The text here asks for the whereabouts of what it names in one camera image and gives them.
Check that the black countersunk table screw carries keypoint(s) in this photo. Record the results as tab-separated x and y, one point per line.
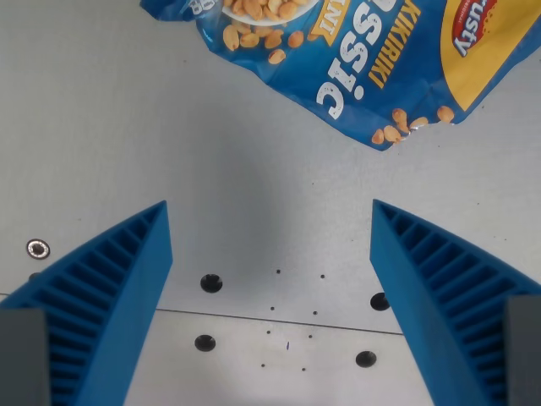
366	358
205	342
378	301
211	283

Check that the blue peanut snack bag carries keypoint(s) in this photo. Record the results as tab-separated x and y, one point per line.
363	59

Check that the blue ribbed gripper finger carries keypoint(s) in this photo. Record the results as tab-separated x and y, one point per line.
406	270
127	270

